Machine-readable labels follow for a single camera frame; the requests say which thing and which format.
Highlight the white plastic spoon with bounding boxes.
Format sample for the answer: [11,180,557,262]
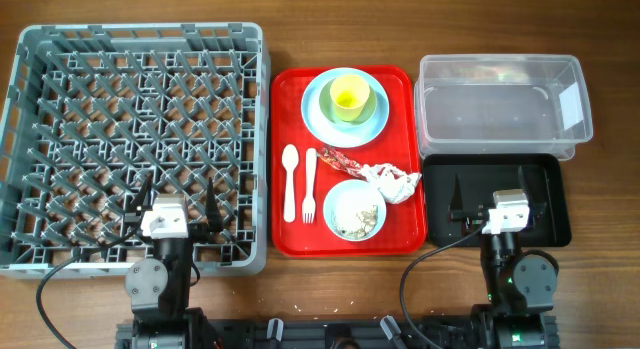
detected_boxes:
[282,144,299,223]

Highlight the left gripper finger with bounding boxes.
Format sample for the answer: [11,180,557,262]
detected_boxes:
[130,174,153,212]
[205,178,224,233]

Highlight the grey dishwasher rack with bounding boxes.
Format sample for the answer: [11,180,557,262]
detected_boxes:
[1,22,271,279]

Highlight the rice and nut leftovers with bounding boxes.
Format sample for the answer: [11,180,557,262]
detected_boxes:
[331,204,378,240]

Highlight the red snack wrapper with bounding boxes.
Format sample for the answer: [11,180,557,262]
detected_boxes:
[317,147,365,179]

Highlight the light blue plate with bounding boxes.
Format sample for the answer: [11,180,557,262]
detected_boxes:
[301,68,390,148]

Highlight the yellow plastic cup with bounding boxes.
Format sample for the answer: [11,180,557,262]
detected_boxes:
[329,74,371,122]

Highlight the white tissue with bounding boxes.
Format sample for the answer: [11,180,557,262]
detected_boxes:
[358,163,422,204]

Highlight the light blue bowl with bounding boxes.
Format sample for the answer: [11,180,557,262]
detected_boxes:
[323,179,387,242]

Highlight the clear plastic bin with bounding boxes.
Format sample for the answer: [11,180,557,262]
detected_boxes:
[414,54,594,160]

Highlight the black plastic tray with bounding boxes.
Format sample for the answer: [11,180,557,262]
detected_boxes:
[422,154,572,247]

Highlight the red plastic tray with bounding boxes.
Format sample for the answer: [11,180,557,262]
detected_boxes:
[270,65,428,258]

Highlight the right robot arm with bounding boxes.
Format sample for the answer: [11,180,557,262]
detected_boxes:
[449,180,560,348]

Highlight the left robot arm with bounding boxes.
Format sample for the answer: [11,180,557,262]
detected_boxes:
[115,177,224,348]

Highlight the green small bowl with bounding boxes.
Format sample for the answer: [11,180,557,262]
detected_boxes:
[319,79,377,129]

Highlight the white plastic fork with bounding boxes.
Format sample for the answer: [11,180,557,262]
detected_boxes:
[302,148,317,224]

